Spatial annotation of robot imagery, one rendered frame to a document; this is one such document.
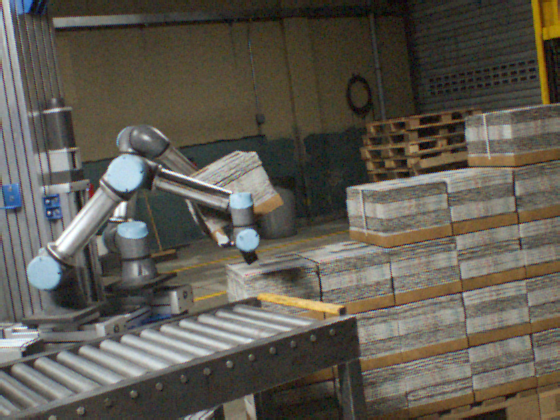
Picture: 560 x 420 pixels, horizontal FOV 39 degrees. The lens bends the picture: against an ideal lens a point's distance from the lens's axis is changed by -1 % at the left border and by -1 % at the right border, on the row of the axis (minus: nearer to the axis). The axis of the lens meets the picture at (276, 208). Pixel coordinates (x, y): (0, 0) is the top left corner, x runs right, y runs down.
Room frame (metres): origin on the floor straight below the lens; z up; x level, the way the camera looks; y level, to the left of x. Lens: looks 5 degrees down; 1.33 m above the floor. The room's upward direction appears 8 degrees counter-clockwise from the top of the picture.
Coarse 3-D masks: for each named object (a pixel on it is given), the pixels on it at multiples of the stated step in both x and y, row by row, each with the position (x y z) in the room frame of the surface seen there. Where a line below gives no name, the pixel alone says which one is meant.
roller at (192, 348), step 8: (144, 336) 2.34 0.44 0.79; (152, 336) 2.30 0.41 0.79; (160, 336) 2.27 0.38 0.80; (168, 336) 2.24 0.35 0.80; (160, 344) 2.24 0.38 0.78; (168, 344) 2.20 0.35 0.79; (176, 344) 2.17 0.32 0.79; (184, 344) 2.14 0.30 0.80; (192, 344) 2.11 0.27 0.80; (184, 352) 2.11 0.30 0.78; (192, 352) 2.08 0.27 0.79; (200, 352) 2.05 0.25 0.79; (208, 352) 2.02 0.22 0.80; (216, 352) 2.00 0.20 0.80
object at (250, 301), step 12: (240, 300) 2.61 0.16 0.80; (252, 300) 2.59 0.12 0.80; (204, 312) 2.50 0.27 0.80; (216, 312) 2.51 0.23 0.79; (156, 324) 2.42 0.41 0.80; (108, 336) 2.34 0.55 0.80; (120, 336) 2.34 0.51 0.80; (60, 348) 2.27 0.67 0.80; (72, 348) 2.26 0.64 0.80; (24, 360) 2.19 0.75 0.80
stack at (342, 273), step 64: (320, 256) 3.11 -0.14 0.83; (384, 256) 3.05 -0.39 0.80; (448, 256) 3.13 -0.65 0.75; (512, 256) 3.20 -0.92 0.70; (384, 320) 3.04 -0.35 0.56; (448, 320) 3.11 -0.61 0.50; (512, 320) 3.18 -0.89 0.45; (320, 384) 2.97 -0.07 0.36; (384, 384) 3.04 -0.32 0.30; (448, 384) 3.11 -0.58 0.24
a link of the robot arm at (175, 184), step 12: (156, 168) 2.73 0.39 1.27; (156, 180) 2.72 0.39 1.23; (168, 180) 2.73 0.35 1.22; (180, 180) 2.74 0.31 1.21; (192, 180) 2.75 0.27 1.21; (168, 192) 2.75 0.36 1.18; (180, 192) 2.73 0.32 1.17; (192, 192) 2.73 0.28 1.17; (204, 192) 2.73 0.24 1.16; (216, 192) 2.74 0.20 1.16; (228, 192) 2.75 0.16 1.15; (204, 204) 2.75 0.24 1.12; (216, 204) 2.74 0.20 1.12; (228, 204) 2.73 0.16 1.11
